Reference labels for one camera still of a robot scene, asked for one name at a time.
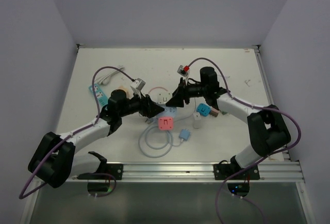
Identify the light blue usb charger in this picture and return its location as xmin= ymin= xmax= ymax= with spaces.
xmin=178 ymin=129 xmax=191 ymax=142

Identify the pink cube plug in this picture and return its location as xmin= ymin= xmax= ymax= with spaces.
xmin=158 ymin=117 xmax=174 ymax=131

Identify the light blue cord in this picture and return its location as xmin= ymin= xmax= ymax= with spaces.
xmin=138 ymin=124 xmax=174 ymax=159

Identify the blue square adapter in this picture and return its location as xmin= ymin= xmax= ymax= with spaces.
xmin=196 ymin=103 xmax=211 ymax=117

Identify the right side aluminium rail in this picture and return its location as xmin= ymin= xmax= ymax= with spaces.
xmin=254 ymin=44 xmax=292 ymax=162

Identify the light blue round socket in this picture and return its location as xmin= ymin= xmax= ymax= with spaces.
xmin=163 ymin=106 xmax=177 ymax=118

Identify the white power strip cord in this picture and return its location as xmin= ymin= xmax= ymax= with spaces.
xmin=95 ymin=65 xmax=126 ymax=85

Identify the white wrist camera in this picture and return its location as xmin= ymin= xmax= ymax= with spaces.
xmin=177 ymin=65 xmax=190 ymax=78
xmin=130 ymin=78 xmax=145 ymax=97

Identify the aluminium rail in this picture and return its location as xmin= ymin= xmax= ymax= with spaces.
xmin=67 ymin=160 xmax=304 ymax=182
xmin=254 ymin=44 xmax=292 ymax=162

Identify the white charger plug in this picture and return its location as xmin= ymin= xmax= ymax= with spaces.
xmin=193 ymin=112 xmax=202 ymax=129

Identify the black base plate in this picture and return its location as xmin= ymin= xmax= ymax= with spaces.
xmin=77 ymin=164 xmax=124 ymax=180
xmin=213 ymin=160 xmax=260 ymax=180

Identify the teal power strip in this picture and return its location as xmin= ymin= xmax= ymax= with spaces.
xmin=94 ymin=84 xmax=108 ymax=108

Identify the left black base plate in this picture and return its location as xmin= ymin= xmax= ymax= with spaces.
xmin=77 ymin=164 xmax=124 ymax=180

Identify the tan wooden socket cube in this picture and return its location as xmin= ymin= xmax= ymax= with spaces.
xmin=118 ymin=86 xmax=130 ymax=98

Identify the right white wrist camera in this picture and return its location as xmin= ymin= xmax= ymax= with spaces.
xmin=177 ymin=65 xmax=190 ymax=78

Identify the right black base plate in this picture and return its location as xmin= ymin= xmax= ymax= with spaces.
xmin=213 ymin=160 xmax=260 ymax=180

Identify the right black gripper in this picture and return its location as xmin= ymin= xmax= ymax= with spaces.
xmin=167 ymin=77 xmax=208 ymax=107

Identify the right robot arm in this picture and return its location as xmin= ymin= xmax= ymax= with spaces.
xmin=166 ymin=66 xmax=291 ymax=179

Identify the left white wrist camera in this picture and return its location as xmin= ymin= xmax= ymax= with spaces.
xmin=130 ymin=78 xmax=145 ymax=97

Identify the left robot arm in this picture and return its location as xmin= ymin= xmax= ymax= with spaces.
xmin=28 ymin=89 xmax=164 ymax=188

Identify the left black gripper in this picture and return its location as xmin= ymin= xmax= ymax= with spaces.
xmin=118 ymin=88 xmax=163 ymax=118

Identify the aluminium front rail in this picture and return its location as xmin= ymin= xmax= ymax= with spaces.
xmin=67 ymin=160 xmax=304 ymax=182

